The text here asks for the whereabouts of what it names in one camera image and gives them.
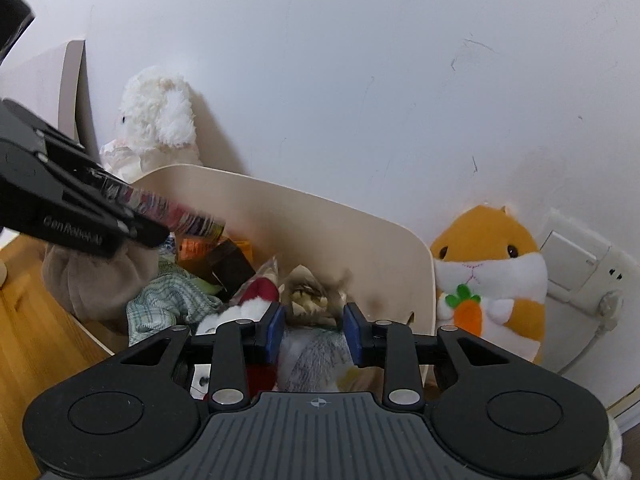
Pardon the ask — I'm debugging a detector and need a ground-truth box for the green plaid cloth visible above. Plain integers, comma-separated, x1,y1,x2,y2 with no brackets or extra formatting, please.
126,262,224,349

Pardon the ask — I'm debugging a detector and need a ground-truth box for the white wall switch socket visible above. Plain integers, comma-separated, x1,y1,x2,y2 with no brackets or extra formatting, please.
540,207,626,319

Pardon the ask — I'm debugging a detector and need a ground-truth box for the beige plastic storage basket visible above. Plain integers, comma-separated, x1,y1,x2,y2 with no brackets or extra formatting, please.
70,164,437,396

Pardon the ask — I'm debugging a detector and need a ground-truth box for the dark box yellow pattern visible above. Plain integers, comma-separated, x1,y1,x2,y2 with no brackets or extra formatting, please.
206,239,257,294

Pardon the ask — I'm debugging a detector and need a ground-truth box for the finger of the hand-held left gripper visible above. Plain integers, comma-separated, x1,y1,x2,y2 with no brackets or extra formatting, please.
1,99,138,208
105,210,171,250

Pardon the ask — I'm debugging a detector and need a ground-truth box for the white kitty plush red bow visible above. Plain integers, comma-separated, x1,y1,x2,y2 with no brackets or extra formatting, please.
195,277,281,337

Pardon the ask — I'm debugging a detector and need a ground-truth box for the lilac panel board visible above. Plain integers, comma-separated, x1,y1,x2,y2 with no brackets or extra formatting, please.
0,39,101,162

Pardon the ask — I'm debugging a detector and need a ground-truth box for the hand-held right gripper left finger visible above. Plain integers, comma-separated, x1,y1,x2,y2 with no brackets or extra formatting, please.
120,302,287,406

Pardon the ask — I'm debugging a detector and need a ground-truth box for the long colourful printed box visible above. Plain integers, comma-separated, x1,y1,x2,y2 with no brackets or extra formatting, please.
87,167,226,239

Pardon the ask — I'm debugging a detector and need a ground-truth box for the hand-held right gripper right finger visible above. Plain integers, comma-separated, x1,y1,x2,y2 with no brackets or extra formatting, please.
342,302,536,406

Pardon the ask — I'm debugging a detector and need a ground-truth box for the dark red small box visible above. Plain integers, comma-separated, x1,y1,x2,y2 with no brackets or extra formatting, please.
244,362,277,394

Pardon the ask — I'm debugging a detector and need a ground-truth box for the white lamb plush toy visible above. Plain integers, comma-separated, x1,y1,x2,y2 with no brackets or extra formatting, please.
100,66,204,184

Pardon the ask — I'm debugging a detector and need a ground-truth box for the white plug and cable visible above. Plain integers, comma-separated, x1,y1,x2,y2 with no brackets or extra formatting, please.
557,290,626,376

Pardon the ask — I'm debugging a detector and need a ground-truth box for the orange small box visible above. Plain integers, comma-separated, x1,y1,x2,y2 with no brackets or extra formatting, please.
176,237,253,267

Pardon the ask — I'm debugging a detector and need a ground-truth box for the orange hamster plush toy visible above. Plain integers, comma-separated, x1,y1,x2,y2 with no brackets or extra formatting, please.
430,203,547,365

